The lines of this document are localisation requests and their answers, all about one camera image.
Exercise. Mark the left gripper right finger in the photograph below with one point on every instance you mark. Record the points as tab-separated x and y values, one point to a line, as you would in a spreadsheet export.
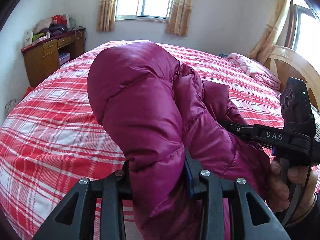
249	216

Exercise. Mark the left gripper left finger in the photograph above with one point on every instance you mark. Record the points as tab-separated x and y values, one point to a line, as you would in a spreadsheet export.
74	216

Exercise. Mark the magenta puffer jacket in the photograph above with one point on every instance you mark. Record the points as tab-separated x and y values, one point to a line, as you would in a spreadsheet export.
155	106

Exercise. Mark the person's right hand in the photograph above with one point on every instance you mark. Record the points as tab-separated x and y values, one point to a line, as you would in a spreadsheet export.
278	196

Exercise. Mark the wooden headboard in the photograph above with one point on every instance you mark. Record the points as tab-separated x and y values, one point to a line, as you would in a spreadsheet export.
284	62

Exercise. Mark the pink floral quilt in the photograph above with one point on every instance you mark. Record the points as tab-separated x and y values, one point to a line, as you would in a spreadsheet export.
255	70

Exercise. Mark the red white plaid bedspread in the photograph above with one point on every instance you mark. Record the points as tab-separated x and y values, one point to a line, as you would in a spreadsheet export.
51	139

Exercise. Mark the side window beige curtain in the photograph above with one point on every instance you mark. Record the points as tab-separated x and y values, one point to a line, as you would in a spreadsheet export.
272	32

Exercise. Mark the wooden desk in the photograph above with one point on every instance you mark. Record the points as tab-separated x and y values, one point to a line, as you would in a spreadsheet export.
42	59

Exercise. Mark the right beige curtain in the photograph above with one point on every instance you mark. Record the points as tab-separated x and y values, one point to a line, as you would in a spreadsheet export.
179	18

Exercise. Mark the clutter pile on desk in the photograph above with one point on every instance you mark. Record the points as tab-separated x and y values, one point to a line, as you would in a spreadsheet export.
49	27

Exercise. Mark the left beige curtain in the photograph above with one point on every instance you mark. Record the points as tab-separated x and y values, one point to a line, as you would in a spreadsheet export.
106	15

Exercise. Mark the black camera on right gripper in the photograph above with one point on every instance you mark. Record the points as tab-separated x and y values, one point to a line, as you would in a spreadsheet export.
295	106

